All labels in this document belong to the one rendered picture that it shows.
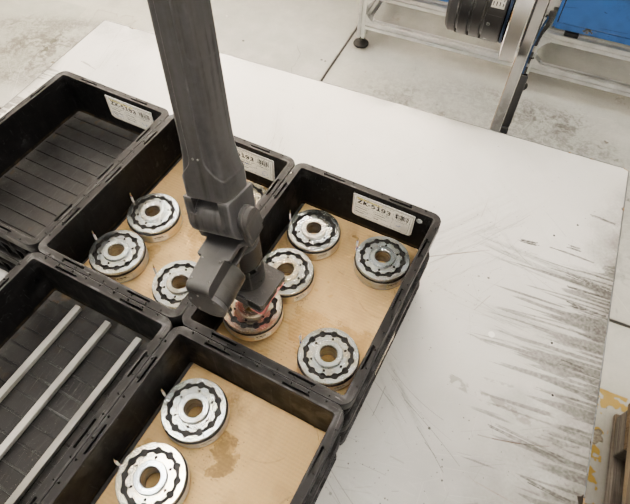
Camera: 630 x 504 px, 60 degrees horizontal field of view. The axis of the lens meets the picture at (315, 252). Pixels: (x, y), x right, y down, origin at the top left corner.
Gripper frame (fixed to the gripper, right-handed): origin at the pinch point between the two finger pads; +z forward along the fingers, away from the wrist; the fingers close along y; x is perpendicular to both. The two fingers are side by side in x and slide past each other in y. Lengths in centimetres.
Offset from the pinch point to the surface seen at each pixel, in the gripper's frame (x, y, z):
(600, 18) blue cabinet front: 206, 29, 62
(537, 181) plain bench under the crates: 72, 33, 24
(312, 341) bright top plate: 0.5, 11.4, 4.3
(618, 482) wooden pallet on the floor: 38, 93, 88
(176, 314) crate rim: -9.1, -7.9, -2.9
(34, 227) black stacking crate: -6, -50, 9
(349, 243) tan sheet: 23.4, 6.2, 8.7
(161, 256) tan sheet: 1.9, -23.3, 8.2
